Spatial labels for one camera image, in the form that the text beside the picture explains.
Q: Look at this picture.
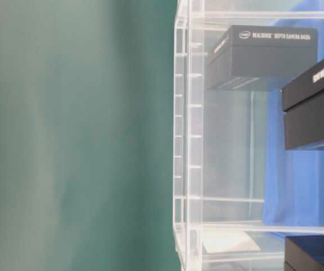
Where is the black camera box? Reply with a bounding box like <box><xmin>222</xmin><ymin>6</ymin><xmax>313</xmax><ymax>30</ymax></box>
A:
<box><xmin>284</xmin><ymin>235</ymin><xmax>324</xmax><ymax>270</ymax></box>
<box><xmin>282</xmin><ymin>59</ymin><xmax>324</xmax><ymax>150</ymax></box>
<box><xmin>205</xmin><ymin>25</ymin><xmax>318</xmax><ymax>90</ymax></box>

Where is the clear plastic storage case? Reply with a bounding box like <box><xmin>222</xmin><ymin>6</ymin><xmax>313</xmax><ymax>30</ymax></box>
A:
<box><xmin>173</xmin><ymin>1</ymin><xmax>324</xmax><ymax>270</ymax></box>

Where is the white label on case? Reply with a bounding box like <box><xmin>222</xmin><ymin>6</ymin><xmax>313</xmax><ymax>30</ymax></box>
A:
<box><xmin>202</xmin><ymin>230</ymin><xmax>261</xmax><ymax>253</ymax></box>

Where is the green table cloth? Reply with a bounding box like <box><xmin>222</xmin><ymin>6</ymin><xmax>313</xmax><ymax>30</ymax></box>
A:
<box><xmin>0</xmin><ymin>1</ymin><xmax>180</xmax><ymax>270</ymax></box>

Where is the blue foam liner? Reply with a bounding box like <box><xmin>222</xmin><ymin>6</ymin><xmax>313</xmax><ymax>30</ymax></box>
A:
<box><xmin>261</xmin><ymin>17</ymin><xmax>324</xmax><ymax>252</ymax></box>

